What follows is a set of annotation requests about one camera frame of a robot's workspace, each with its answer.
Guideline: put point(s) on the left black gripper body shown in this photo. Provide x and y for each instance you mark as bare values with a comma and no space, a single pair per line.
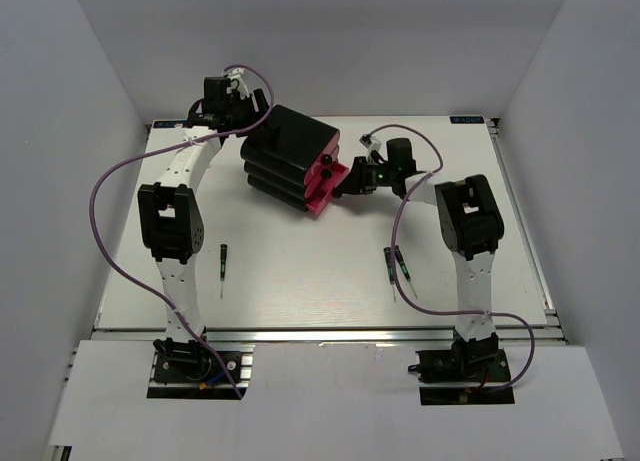
243,112

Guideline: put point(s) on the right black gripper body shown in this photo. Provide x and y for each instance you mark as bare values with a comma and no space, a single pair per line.
373,176

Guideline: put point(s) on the pink bottom drawer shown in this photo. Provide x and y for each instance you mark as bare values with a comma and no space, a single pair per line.
317,197

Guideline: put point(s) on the pink drawer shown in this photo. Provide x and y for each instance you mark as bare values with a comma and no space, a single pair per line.
317,197
328,155
319,173

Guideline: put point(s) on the black drawer cabinet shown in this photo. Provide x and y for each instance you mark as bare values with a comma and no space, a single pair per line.
278,156

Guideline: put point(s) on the small green precision screwdriver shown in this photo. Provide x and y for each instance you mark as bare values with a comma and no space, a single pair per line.
223,255

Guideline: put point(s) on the pink top drawer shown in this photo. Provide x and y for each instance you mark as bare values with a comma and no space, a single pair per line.
328,155

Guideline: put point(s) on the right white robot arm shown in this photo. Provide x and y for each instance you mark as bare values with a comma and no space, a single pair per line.
470,223

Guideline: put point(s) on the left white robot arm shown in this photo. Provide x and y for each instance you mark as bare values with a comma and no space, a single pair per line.
171,224

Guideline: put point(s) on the blue label sticker left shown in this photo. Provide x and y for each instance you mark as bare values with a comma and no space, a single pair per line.
168,124

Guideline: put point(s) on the blue label sticker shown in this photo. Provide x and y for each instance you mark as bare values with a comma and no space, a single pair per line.
467,119
168,124

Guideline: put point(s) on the blue label sticker right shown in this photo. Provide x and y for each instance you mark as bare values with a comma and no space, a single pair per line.
467,119

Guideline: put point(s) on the white foreground board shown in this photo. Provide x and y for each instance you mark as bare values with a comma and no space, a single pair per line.
330,402

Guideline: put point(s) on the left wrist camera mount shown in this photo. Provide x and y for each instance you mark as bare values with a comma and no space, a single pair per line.
237,83

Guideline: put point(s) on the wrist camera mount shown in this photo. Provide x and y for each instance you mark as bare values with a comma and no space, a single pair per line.
237,83
372,146

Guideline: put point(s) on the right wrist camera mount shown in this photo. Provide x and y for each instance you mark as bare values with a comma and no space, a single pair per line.
372,146

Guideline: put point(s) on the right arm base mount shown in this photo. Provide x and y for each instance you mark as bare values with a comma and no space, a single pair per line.
468,373

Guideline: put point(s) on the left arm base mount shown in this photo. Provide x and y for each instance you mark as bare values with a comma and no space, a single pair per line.
189,371

